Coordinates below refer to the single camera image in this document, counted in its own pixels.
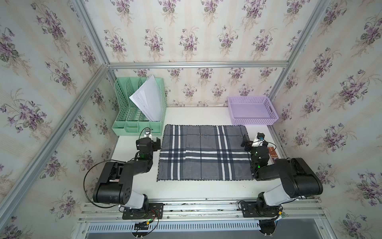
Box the grey plaid pillowcase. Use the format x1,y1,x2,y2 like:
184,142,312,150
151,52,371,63
157,124,253,181

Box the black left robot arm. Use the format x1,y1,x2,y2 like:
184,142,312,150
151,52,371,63
93,137,161,211

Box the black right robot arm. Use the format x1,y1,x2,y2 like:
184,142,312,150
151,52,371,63
241,133,323,209

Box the red rectangular packet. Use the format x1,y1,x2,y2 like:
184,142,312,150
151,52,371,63
268,147,279,159

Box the green mesh file organizer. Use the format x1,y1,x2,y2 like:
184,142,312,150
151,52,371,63
112,77,167,136

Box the purple plastic basket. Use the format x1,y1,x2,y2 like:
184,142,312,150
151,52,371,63
227,96,279,125

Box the white paper sheets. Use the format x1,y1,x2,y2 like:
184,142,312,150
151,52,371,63
129,75,162,121

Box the small circuit board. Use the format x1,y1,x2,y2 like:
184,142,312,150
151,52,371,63
133,222,150,231

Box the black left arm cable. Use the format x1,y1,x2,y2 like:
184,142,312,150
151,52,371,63
83,159,126,209

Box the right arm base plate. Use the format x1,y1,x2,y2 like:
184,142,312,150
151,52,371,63
238,200,283,218

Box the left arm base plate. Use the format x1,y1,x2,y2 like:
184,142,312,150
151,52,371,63
122,203,164,220

